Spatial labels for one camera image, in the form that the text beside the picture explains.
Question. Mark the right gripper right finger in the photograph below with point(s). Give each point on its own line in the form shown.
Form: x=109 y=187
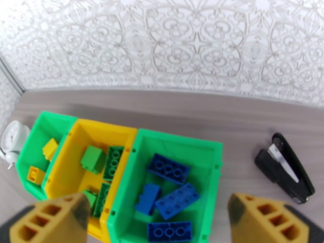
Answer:
x=263 y=224

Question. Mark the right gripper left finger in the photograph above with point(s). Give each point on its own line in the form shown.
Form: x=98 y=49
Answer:
x=50 y=222

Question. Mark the green two-by-two lego brick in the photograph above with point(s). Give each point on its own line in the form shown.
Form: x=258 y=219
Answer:
x=93 y=158
x=90 y=196

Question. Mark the yellow two-by-two lego brick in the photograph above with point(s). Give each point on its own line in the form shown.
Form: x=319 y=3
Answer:
x=36 y=175
x=50 y=148

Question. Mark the green two-by-four lego brick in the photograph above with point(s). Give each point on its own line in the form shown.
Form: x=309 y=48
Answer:
x=102 y=199
x=114 y=163

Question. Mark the blue two-by-four lego brick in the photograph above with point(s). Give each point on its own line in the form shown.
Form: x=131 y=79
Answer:
x=169 y=232
x=177 y=201
x=168 y=169

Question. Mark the blue two-by-two lego brick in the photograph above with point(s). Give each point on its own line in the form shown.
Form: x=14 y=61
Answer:
x=148 y=199

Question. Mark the black stapler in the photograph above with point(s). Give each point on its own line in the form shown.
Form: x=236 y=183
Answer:
x=281 y=169

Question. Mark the yellow plastic storage bin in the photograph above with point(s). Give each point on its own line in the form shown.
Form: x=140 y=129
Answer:
x=73 y=161

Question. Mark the green plastic storage bin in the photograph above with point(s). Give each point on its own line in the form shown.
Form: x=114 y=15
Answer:
x=33 y=153
x=202 y=161

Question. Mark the white twin-bell alarm clock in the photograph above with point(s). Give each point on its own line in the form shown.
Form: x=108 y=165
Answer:
x=14 y=138

